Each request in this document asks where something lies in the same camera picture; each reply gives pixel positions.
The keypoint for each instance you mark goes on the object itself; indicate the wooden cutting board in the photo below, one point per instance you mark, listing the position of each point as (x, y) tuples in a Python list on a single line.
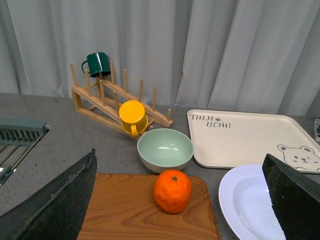
[(122, 207)]

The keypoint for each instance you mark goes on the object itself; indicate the green dish drainer rack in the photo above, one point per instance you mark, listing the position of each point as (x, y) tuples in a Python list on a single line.
[(17, 138)]

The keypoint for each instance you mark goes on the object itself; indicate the orange mandarin fruit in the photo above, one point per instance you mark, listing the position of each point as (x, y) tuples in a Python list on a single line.
[(172, 191)]

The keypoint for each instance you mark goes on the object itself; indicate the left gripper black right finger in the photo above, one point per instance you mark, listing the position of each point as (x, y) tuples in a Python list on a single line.
[(295, 199)]

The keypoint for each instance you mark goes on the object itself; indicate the wooden peg drying rack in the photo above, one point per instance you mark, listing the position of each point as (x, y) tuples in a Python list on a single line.
[(101, 101)]

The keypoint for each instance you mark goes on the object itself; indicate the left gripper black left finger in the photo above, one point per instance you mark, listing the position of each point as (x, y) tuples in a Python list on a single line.
[(57, 210)]

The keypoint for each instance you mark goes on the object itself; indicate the light green bowl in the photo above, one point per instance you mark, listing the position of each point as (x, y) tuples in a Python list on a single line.
[(165, 149)]

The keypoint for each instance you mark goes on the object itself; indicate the grey curtain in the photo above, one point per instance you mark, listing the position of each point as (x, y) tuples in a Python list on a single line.
[(260, 56)]

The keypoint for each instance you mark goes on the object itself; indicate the cream bear tray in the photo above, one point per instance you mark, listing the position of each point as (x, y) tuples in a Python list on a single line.
[(223, 139)]

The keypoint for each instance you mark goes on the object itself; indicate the white wire cup rack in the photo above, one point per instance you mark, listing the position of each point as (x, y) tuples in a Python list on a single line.
[(316, 129)]

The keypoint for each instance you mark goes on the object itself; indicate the dark green mug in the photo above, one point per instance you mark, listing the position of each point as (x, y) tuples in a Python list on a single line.
[(98, 63)]

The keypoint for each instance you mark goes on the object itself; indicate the white round plate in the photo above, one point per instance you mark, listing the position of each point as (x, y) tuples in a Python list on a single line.
[(246, 204)]

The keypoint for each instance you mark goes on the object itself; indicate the yellow mug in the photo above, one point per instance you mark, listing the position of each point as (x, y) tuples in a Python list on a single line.
[(133, 117)]

